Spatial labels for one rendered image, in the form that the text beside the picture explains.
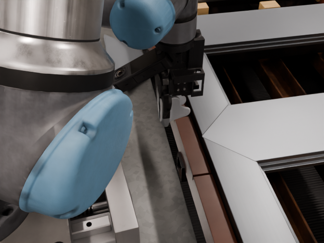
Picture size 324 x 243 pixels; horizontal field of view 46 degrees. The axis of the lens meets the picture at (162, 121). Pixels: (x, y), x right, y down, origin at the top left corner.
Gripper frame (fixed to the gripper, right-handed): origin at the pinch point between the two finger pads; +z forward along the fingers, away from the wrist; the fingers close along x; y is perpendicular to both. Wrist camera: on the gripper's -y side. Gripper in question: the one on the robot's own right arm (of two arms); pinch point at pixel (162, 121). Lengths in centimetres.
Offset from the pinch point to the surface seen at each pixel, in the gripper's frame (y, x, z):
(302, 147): 29.0, -7.8, 5.6
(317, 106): 38.7, 3.9, 5.6
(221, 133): 13.2, -0.4, 5.6
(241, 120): 19.1, 2.8, 5.6
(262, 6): 48, 61, 9
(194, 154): 6.4, -3.9, 7.4
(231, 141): 14.7, -3.4, 5.6
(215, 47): 22.6, 34.7, 6.6
